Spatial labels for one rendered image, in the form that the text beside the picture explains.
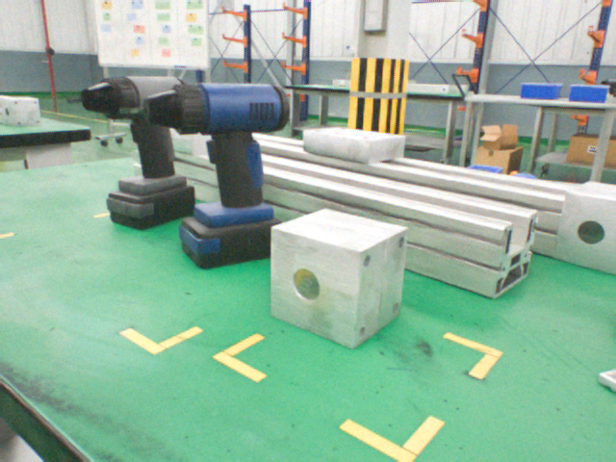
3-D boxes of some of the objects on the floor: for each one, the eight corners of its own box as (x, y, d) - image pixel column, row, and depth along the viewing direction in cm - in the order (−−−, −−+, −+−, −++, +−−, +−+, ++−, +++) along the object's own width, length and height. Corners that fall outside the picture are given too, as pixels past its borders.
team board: (94, 146, 617) (76, -31, 558) (122, 141, 663) (108, -22, 603) (203, 157, 573) (196, -34, 513) (224, 151, 618) (220, -25, 558)
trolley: (591, 220, 373) (622, 78, 342) (593, 242, 326) (629, 79, 295) (450, 201, 417) (466, 73, 386) (434, 217, 370) (450, 73, 339)
